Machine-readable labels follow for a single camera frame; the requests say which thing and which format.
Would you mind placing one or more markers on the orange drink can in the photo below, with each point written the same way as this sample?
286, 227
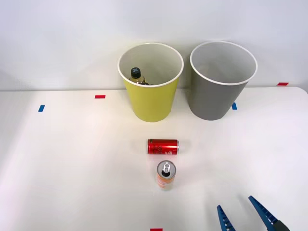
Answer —
164, 181

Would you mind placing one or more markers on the grey plastic waste bin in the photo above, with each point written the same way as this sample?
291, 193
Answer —
211, 101

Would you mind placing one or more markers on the red drink can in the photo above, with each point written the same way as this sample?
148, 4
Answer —
162, 146

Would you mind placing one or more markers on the yellow-green plastic waste bin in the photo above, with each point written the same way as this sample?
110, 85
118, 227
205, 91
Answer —
150, 103

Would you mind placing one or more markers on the small bottle with dark cap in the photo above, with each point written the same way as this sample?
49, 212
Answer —
135, 73

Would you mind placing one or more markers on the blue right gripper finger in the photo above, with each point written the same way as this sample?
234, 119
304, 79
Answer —
225, 221
265, 215

